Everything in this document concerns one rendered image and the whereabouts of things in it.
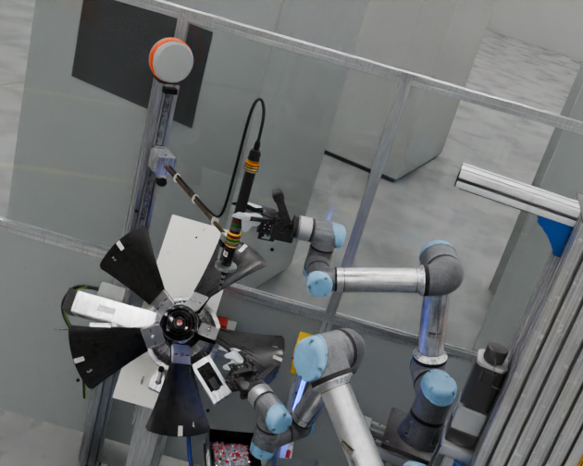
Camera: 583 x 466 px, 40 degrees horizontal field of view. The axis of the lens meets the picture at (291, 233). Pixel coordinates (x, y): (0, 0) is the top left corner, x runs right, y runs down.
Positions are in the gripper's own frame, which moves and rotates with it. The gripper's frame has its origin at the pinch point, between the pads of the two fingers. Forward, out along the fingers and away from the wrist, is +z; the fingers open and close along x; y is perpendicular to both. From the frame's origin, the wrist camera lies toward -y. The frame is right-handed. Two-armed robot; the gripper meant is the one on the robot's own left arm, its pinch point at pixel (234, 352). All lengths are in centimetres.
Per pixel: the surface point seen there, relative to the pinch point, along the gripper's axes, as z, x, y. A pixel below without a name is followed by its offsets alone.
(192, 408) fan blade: -1.3, 18.0, 13.3
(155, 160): 71, -37, 2
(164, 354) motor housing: 21.2, 12.5, 14.1
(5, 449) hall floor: 100, 113, 47
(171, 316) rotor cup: 15.3, -7.1, 16.0
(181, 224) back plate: 58, -16, -5
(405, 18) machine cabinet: 436, -2, -410
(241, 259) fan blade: 21.8, -21.1, -10.5
